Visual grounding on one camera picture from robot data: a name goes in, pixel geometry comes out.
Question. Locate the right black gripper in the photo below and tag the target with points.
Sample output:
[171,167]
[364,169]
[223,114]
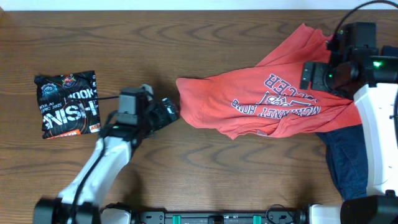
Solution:
[318,84]

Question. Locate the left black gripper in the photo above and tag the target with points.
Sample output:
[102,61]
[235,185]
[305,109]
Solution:
[162,120]

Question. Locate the orange soccer t-shirt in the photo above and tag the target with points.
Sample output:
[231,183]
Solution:
[266,99]

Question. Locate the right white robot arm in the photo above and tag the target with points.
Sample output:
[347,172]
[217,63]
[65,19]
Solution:
[372,83]

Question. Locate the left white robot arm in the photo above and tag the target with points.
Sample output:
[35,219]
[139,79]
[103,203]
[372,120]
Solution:
[123,132]

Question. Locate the navy blue garment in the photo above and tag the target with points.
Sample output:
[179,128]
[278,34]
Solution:
[346,148]

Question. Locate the folded black printed shirt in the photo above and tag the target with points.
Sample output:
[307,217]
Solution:
[68,104]

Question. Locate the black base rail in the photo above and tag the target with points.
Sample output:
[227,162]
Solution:
[214,217]

